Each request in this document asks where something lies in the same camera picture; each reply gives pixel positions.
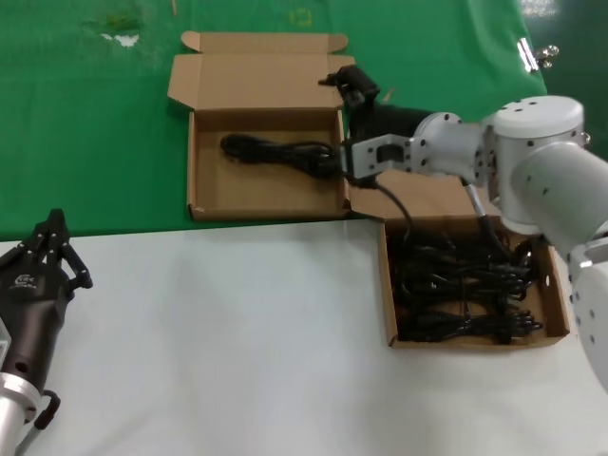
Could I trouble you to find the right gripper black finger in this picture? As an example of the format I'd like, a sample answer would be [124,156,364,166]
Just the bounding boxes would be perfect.
[338,84,368,109]
[316,66,382,100]

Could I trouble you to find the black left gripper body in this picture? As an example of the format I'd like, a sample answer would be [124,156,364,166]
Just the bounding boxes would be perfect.
[0,266,73,389]

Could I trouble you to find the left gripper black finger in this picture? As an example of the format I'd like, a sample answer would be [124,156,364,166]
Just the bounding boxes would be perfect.
[0,210,59,277]
[46,208,95,299]

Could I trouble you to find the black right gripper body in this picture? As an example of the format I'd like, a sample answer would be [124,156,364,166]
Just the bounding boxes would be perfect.
[348,101,437,143]

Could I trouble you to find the open cardboard box without tear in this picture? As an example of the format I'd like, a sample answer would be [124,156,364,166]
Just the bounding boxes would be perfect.
[346,168,574,352]

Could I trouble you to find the open cardboard box torn corner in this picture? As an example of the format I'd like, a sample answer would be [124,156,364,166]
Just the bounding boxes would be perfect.
[166,30,358,223]

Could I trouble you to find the green table cloth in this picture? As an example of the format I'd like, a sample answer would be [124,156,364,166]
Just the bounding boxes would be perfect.
[0,0,552,243]

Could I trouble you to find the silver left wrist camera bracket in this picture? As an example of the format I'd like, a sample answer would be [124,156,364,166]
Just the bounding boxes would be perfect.
[0,316,11,367]

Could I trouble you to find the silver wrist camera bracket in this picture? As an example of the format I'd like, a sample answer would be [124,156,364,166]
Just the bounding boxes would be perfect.
[0,316,11,367]
[339,134,412,190]

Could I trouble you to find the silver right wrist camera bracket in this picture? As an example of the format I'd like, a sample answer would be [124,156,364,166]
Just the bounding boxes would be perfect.
[339,134,412,190]

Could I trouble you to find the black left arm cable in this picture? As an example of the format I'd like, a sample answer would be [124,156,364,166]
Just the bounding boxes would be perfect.
[17,388,62,452]

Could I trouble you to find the grey-plug right arm cable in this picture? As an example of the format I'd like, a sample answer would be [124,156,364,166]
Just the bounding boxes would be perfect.
[465,183,513,261]

